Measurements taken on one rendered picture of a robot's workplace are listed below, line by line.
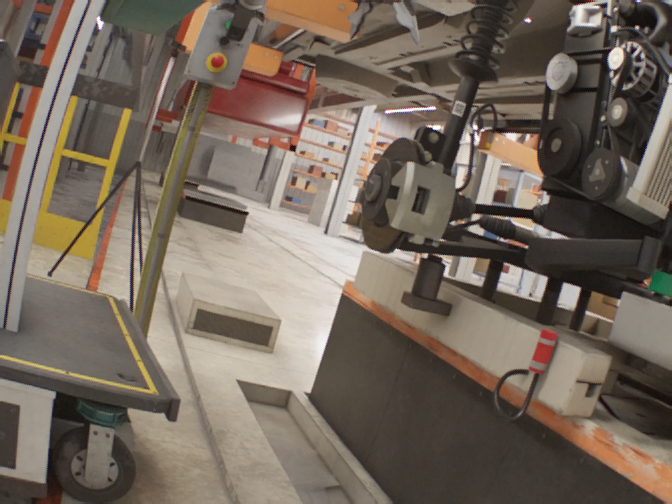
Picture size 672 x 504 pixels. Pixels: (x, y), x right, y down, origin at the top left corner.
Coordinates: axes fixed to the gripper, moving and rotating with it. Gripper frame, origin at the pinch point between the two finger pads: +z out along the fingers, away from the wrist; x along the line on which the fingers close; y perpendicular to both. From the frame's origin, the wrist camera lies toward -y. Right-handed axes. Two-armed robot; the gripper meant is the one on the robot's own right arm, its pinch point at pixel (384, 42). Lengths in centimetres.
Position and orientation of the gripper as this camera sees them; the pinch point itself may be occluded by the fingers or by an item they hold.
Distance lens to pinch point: 133.4
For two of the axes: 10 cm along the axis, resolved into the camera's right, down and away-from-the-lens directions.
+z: 0.0, 9.3, 3.7
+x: 8.2, 2.1, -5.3
